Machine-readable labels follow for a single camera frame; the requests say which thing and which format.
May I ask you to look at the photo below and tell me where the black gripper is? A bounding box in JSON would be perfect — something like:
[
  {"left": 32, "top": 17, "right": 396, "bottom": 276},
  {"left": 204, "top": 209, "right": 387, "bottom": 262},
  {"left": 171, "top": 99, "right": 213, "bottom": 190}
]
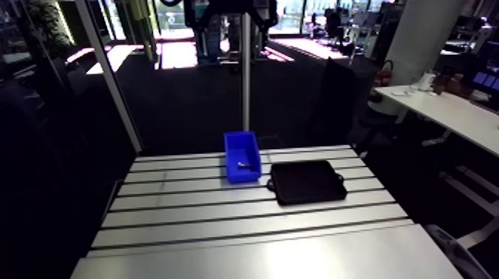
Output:
[{"left": 183, "top": 0, "right": 279, "bottom": 33}]

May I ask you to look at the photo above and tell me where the blue bin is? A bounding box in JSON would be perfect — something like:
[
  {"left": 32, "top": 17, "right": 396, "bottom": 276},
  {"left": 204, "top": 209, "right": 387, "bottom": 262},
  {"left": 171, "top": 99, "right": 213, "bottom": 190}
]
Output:
[{"left": 224, "top": 131, "right": 262, "bottom": 184}]

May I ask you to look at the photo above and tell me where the black tray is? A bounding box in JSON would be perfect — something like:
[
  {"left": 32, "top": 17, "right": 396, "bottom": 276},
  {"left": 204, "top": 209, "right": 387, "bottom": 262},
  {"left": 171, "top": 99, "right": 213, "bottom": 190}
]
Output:
[{"left": 266, "top": 159, "right": 349, "bottom": 206}]

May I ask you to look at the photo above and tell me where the black office chair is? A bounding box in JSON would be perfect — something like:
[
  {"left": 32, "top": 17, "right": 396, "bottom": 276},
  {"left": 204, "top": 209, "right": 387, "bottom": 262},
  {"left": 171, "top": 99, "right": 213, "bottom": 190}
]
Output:
[{"left": 324, "top": 7, "right": 345, "bottom": 45}]

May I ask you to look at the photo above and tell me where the red fire extinguisher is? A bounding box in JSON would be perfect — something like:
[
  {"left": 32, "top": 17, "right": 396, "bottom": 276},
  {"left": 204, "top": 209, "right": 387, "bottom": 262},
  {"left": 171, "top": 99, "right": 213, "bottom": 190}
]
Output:
[{"left": 374, "top": 59, "right": 394, "bottom": 88}]

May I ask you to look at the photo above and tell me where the white desk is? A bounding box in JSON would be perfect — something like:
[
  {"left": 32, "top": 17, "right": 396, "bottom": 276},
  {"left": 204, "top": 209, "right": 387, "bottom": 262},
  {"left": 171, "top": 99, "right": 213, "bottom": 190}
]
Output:
[{"left": 373, "top": 84, "right": 499, "bottom": 158}]

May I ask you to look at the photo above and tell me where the pale holed strip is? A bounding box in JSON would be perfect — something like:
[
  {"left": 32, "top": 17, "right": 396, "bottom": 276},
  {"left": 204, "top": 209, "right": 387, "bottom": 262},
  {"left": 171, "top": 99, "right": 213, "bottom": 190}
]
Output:
[{"left": 424, "top": 223, "right": 493, "bottom": 279}]

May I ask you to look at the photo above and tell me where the upright grey metal post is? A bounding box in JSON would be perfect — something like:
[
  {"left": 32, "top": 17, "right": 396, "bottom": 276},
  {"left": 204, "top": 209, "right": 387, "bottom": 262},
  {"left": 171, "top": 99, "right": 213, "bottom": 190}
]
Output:
[{"left": 241, "top": 13, "right": 252, "bottom": 133}]

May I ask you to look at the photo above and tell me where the slanted pale metal post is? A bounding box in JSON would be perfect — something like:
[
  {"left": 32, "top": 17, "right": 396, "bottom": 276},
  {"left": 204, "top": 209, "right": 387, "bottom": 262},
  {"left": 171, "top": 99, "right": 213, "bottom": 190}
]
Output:
[{"left": 75, "top": 0, "right": 143, "bottom": 154}]

